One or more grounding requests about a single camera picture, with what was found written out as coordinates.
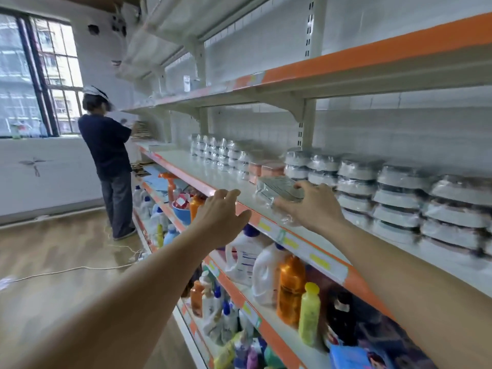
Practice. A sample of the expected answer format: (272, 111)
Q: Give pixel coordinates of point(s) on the person's right hand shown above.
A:
(319, 213)

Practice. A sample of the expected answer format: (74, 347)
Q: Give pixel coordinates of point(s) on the yellow plastic bottle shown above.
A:
(309, 315)

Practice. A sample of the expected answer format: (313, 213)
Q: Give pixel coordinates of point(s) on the person's right forearm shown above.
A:
(415, 296)

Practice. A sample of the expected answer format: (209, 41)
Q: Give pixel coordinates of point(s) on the wide orange plastic bottle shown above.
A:
(291, 292)

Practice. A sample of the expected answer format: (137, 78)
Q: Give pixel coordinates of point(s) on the stack of flat cartons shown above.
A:
(142, 130)

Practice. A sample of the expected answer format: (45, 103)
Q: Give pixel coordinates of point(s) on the white label green arrow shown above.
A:
(244, 81)

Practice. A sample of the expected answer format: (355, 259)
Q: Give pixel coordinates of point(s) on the white jug blue cap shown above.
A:
(267, 276)
(242, 257)

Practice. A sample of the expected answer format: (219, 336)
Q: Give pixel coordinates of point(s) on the blue product pack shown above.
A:
(355, 357)

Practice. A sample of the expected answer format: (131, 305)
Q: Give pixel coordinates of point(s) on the orange lid plastic box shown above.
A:
(273, 169)

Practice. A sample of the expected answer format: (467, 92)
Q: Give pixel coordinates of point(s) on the orange metal store shelving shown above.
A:
(384, 53)

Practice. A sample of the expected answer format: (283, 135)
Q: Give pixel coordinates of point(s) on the large black framed window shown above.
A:
(38, 73)

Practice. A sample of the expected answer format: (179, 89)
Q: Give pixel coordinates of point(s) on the small black wall camera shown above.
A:
(93, 30)

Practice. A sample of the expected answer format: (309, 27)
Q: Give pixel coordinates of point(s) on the blue tub of red packets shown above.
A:
(181, 211)

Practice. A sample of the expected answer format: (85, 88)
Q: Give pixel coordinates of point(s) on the yellow shelf price label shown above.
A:
(292, 243)
(329, 266)
(269, 228)

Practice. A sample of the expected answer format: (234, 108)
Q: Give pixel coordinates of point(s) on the stacks of pink-lid soap dishes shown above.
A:
(438, 207)

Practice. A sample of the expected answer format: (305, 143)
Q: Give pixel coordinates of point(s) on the person's left forearm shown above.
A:
(115, 311)

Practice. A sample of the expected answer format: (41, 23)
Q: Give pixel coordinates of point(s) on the person's left hand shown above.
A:
(219, 223)

